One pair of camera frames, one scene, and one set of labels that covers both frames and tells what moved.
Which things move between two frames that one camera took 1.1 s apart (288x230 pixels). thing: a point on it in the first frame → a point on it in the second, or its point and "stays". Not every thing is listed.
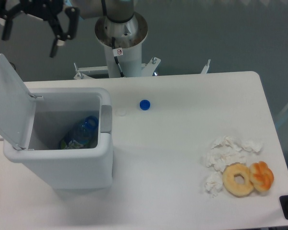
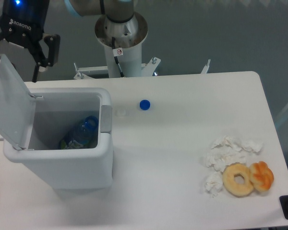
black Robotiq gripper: (47, 10) → (23, 22)
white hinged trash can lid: (12, 107) stays
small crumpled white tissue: (214, 183) stays
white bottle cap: (122, 112) stays
